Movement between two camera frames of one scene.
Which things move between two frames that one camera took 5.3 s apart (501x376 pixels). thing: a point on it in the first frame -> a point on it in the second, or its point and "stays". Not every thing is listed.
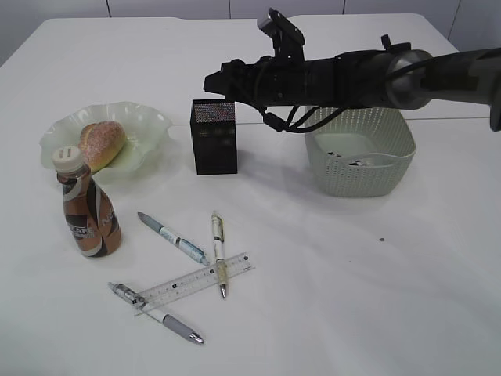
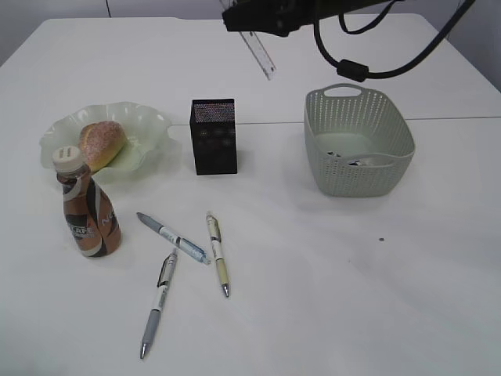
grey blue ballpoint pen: x=185 y=246 stays
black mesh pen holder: x=213 y=125 stays
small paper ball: x=334 y=153 stays
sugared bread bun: x=99 y=142 stays
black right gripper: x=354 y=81 -> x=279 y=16
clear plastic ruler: x=239 y=264 -> x=260 y=52
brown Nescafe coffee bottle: x=91 y=218 stays
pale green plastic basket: x=362 y=152 stays
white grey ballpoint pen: x=153 y=312 -> x=162 y=289
